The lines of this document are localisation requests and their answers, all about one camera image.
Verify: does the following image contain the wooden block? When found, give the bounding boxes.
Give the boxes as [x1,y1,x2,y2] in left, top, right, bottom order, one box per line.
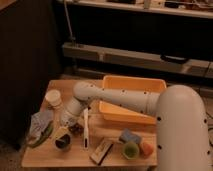
[90,138,113,165]

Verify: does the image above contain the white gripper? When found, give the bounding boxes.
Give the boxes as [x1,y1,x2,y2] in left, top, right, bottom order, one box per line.
[53,97,87,140]

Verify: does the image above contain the orange toy block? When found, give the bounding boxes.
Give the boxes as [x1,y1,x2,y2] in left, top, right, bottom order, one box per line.
[140,142,154,156]

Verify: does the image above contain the yellow plastic bin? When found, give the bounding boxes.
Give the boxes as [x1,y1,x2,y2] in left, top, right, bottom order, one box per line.
[99,75,166,125]

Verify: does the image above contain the small metal cup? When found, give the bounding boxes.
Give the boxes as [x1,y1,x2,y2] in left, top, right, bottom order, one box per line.
[55,134,71,151]

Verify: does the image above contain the green plastic cup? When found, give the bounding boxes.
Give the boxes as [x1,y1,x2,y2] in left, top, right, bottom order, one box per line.
[122,141,140,160]

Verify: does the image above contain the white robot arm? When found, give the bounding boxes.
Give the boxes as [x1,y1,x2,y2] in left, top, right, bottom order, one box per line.
[60,82,213,171]

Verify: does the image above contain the wooden shelf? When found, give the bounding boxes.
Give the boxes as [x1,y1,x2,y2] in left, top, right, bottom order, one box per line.
[56,0,213,19]

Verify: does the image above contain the black cables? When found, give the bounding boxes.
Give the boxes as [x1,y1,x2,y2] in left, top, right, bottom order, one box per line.
[203,106,213,148]

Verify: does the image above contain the white handled brush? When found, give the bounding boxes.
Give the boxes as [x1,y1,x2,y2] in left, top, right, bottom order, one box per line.
[83,108,89,150]

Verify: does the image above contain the white paper cup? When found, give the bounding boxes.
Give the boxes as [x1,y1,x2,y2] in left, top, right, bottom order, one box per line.
[45,89,62,109]

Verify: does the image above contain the blue sponge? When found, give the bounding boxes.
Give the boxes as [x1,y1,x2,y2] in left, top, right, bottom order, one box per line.
[119,129,141,144]

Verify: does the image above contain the dark grape bunch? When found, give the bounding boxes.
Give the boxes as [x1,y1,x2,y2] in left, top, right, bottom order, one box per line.
[69,123,84,136]

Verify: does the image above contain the blue grey folded cloth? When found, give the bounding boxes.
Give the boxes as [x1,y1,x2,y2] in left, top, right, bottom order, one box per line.
[29,110,53,140]

